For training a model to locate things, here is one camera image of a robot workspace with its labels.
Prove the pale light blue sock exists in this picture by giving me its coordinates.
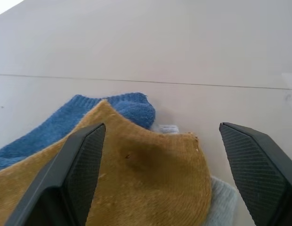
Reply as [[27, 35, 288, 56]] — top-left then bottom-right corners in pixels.
[[150, 124, 238, 226]]

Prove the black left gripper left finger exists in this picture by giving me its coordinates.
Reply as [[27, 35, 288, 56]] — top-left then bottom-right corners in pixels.
[[4, 122, 106, 226]]

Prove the blue fuzzy sock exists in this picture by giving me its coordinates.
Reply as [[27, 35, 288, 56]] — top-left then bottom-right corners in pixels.
[[0, 92, 156, 172]]

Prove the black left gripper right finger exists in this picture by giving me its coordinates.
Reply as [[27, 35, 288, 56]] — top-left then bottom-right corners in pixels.
[[219, 122, 292, 226]]

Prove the mustard yellow sock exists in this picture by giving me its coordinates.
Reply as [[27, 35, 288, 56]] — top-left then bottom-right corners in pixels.
[[0, 99, 213, 226]]

